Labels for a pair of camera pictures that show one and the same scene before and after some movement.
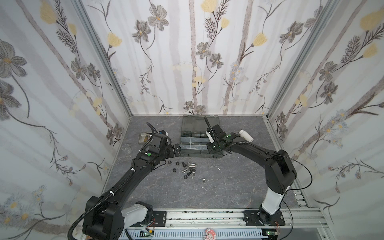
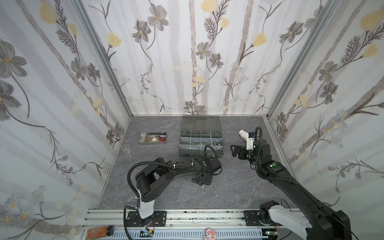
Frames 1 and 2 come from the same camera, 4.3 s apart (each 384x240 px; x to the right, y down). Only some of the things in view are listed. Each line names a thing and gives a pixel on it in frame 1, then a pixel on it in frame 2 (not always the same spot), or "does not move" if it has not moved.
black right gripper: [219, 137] to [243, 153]
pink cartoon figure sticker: [210, 234] does not move
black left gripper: [172, 153] to [206, 184]
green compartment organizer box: [194, 139] does not move
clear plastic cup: [127, 148] does not move
